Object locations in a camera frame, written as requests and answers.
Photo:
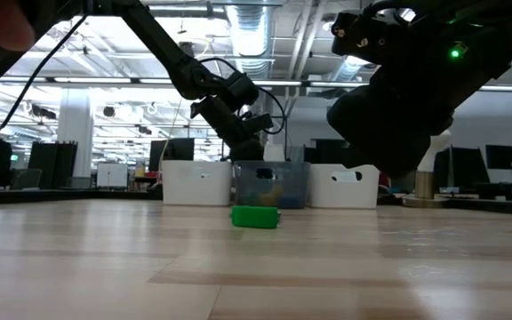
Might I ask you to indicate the green mini stapler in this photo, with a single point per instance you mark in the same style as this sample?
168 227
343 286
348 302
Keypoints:
253 217

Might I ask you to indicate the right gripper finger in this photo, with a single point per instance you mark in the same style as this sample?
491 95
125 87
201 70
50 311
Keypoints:
411 151
371 146

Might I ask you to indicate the white round column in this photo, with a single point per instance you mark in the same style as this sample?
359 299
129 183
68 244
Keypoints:
76 133

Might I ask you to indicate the grey translucent plastic bin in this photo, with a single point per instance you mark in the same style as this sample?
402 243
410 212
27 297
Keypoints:
247 178

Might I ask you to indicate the yellow mini stapler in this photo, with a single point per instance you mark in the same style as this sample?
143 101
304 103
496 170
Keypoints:
272 194

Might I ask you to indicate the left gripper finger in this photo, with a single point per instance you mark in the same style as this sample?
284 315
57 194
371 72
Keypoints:
247 151

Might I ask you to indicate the wide black monitor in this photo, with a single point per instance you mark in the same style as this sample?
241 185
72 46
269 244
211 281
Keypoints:
322 153

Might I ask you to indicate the white cabinet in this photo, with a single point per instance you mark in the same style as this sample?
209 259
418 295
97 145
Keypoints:
111 175

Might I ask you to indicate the white plastic bin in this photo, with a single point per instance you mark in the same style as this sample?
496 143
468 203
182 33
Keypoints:
176 193
327 195

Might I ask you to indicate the dark desk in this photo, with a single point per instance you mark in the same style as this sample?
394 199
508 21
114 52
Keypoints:
505 186

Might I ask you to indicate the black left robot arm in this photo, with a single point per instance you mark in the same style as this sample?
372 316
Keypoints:
162 44

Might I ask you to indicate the white mushroom lamp brass base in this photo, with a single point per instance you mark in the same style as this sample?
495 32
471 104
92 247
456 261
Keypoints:
425 186

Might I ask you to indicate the black round speaker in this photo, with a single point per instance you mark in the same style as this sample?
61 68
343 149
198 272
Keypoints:
109 111

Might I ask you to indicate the black cabinet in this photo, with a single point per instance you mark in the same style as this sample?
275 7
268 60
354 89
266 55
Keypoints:
51 164

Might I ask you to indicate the white laptop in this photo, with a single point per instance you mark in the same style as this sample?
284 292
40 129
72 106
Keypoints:
276 153

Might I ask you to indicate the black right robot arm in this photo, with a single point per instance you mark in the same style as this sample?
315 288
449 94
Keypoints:
482 44

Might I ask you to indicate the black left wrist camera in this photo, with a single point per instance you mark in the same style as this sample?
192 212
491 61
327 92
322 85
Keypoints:
258 124

